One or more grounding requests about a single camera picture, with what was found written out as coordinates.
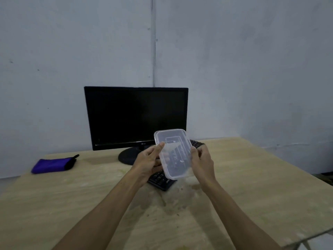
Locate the person's left hand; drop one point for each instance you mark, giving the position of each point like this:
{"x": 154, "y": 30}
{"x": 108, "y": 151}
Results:
{"x": 145, "y": 164}

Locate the person's right hand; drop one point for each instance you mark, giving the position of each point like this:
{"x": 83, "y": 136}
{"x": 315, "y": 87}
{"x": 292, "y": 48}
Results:
{"x": 205, "y": 169}

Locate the black keyboard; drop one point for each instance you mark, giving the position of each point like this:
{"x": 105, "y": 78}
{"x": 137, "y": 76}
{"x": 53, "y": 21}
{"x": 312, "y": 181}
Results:
{"x": 161, "y": 182}

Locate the person's right forearm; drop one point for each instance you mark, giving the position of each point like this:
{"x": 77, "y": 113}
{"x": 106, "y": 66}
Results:
{"x": 236, "y": 218}

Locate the person's left forearm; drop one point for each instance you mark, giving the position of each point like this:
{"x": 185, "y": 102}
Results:
{"x": 104, "y": 216}

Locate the purple grey cleaning cloth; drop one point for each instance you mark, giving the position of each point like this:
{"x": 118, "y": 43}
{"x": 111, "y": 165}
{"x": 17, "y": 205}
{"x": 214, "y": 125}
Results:
{"x": 50, "y": 165}

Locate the black computer monitor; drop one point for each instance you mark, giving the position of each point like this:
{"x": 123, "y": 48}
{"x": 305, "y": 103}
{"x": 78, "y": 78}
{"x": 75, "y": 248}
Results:
{"x": 130, "y": 114}

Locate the light wooden table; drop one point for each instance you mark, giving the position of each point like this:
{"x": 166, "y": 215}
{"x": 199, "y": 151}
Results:
{"x": 260, "y": 184}

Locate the dark floor clutter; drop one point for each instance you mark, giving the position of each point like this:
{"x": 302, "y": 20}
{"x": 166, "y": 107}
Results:
{"x": 325, "y": 178}

